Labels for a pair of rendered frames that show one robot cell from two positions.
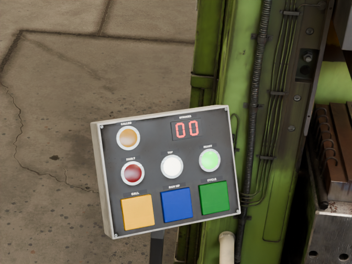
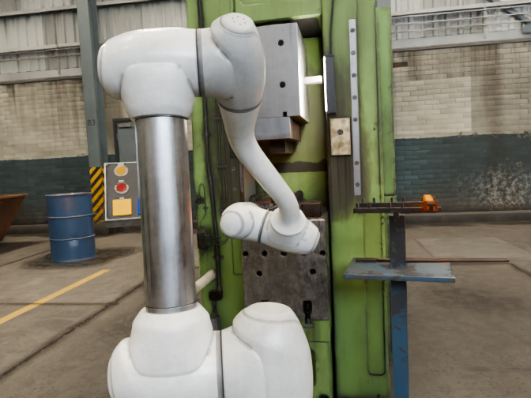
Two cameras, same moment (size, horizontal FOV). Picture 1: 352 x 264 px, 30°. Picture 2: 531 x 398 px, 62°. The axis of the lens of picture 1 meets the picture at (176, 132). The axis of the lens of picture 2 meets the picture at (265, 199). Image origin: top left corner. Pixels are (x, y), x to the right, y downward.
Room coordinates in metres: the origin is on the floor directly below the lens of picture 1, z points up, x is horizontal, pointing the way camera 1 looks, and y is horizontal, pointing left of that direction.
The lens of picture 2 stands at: (-0.55, -0.82, 1.16)
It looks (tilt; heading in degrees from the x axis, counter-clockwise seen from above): 5 degrees down; 9
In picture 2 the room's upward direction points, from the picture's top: 3 degrees counter-clockwise
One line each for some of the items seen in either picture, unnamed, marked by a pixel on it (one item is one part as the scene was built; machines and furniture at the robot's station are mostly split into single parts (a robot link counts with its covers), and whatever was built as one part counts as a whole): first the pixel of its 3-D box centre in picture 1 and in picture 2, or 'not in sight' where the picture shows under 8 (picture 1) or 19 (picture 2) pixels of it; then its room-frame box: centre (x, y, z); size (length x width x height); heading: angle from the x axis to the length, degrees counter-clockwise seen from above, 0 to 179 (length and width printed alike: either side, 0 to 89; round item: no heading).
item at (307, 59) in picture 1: (306, 64); not in sight; (1.60, -0.34, 1.24); 0.03 x 0.03 x 0.07; 88
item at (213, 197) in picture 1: (213, 197); not in sight; (1.30, -0.11, 1.01); 0.07 x 0.05 x 0.07; 113
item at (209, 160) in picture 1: (209, 160); not in sight; (1.34, -0.09, 1.09); 0.05 x 0.03 x 0.04; 88
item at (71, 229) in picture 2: not in sight; (71, 226); (5.00, 2.75, 0.44); 0.59 x 0.59 x 0.88
